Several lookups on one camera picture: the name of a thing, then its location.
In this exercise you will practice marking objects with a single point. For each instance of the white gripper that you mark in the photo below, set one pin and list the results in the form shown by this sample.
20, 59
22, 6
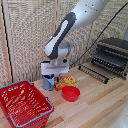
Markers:
55, 68

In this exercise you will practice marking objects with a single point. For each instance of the blue plastic cup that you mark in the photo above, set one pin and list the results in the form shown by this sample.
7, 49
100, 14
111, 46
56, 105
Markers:
48, 84

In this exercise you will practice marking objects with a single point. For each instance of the yellow red cereal box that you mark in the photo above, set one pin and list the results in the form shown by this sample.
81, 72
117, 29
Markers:
68, 81

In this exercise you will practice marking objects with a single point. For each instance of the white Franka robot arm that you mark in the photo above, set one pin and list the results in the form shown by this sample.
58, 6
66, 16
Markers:
66, 30

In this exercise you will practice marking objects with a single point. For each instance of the black toaster oven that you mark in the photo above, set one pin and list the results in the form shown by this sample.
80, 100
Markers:
113, 55

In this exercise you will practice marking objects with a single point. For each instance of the red plastic bowl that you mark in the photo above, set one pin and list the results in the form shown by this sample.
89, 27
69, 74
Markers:
70, 93

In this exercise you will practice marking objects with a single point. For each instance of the red shopping basket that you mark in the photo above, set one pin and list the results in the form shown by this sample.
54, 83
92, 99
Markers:
25, 105

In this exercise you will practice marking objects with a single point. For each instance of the beige woven folding screen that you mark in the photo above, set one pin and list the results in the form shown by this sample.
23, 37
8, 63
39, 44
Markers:
23, 36

